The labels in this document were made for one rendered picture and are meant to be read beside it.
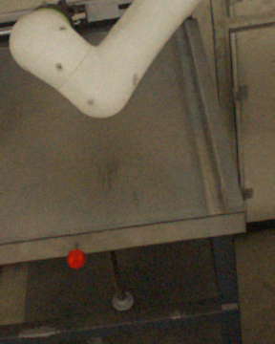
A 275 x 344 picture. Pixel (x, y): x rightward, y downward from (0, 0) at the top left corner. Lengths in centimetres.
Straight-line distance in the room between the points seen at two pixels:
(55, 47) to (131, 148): 33
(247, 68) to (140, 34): 72
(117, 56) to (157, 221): 30
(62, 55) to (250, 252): 129
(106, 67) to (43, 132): 36
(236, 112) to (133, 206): 74
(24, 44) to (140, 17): 20
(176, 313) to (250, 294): 70
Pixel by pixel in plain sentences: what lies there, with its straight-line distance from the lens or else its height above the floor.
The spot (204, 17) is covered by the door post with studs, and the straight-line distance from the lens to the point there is 174.
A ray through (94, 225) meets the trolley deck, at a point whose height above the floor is 85.
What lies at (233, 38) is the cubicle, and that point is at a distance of 177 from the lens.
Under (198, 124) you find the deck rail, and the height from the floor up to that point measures 85.
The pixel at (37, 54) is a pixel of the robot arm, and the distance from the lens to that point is 112.
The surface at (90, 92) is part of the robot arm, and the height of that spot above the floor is 108.
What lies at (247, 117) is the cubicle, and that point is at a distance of 193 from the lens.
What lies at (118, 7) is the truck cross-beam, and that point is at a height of 89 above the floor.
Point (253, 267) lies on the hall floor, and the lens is 220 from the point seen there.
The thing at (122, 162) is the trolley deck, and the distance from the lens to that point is 133.
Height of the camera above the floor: 174
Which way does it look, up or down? 38 degrees down
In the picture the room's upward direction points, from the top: 11 degrees counter-clockwise
